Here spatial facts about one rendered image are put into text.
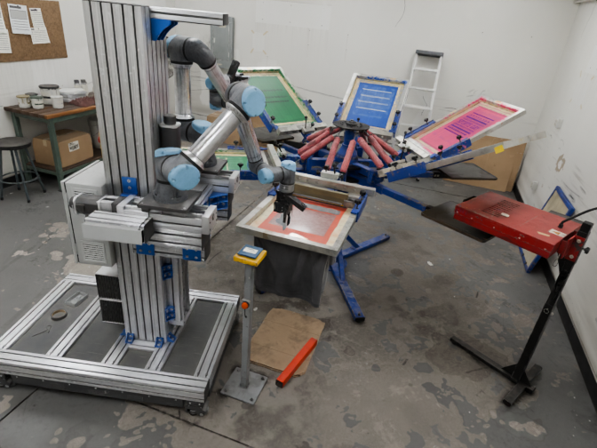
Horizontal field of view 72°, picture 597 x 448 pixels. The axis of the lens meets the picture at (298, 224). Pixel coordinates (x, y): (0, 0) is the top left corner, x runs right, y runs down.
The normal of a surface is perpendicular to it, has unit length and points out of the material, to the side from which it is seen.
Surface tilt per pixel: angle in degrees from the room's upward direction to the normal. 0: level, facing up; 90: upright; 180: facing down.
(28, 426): 0
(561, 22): 90
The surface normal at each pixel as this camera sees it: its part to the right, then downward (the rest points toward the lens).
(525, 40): -0.33, 0.41
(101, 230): -0.10, 0.45
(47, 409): 0.09, -0.88
